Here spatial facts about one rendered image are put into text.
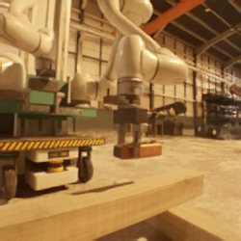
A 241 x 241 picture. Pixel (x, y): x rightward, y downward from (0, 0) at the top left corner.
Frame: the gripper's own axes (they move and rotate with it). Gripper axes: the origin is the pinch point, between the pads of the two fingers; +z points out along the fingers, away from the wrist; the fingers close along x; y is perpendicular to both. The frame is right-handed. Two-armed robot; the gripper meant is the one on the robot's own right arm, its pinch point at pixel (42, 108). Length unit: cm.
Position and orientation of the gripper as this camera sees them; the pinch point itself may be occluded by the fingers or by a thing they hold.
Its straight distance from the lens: 86.1
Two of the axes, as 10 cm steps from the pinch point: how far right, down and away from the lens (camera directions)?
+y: -6.9, 0.1, 7.2
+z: -0.2, 10.0, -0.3
